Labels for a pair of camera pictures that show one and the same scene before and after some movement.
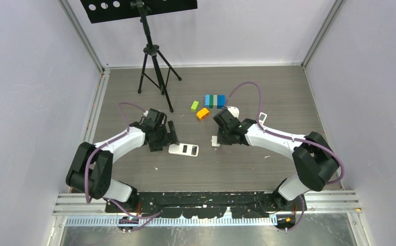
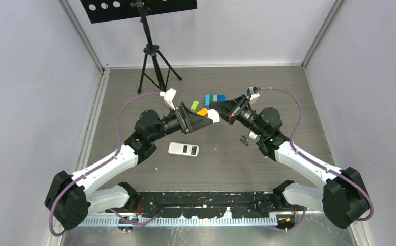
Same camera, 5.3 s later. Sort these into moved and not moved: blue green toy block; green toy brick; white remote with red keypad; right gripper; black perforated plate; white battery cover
Moved: right gripper; white battery cover
Not moved: blue green toy block; black perforated plate; white remote with red keypad; green toy brick
